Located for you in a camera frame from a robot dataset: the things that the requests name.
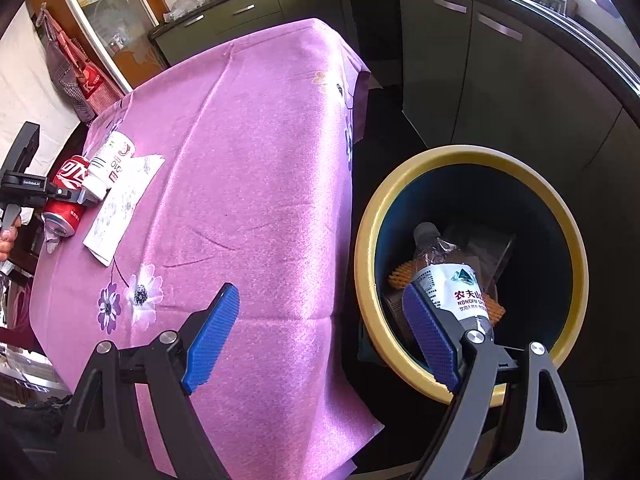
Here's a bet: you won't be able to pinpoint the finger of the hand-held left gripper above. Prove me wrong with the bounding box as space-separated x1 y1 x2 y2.
47 184 102 207
0 121 42 177

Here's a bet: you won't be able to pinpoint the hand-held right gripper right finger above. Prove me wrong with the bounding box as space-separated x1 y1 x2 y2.
402 284 586 480

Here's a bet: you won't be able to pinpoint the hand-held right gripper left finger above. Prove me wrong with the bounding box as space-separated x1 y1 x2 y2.
57 282 240 480

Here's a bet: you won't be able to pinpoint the red soda can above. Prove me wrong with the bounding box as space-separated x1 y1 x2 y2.
41 155 92 237

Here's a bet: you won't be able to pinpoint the white printed bottle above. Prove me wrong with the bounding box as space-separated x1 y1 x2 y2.
81 131 137 202

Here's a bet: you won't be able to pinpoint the white printed tissue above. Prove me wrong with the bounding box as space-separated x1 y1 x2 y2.
82 154 166 267

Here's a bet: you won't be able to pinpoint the clear white-labelled water bottle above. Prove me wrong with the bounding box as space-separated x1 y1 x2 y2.
412 221 496 343

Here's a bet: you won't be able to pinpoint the orange bumpy plastic tray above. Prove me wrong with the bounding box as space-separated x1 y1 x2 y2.
387 260 506 328

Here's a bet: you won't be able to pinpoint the yellow-rimmed dark bin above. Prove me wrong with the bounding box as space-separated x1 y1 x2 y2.
354 144 588 407

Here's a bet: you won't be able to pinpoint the person's left hand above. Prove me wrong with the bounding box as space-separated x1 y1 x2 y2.
0 215 23 263

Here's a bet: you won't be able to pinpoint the white hanging sheet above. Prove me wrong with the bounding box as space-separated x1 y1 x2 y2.
0 7 83 171

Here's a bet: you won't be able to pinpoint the red checked apron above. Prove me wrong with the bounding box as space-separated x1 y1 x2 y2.
37 5 123 123

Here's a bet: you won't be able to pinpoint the red wooden chair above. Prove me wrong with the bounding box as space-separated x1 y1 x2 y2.
0 280 48 358

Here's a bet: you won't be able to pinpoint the patterned glass sliding door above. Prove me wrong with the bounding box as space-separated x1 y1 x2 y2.
52 0 173 93

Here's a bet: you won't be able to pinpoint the pink flowered tablecloth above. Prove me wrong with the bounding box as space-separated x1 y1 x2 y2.
27 17 385 480

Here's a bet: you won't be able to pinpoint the clear plastic bag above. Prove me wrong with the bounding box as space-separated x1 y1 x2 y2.
170 0 206 18

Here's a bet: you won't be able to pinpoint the green kitchen base cabinets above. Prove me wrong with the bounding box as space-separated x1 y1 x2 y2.
150 0 640 361

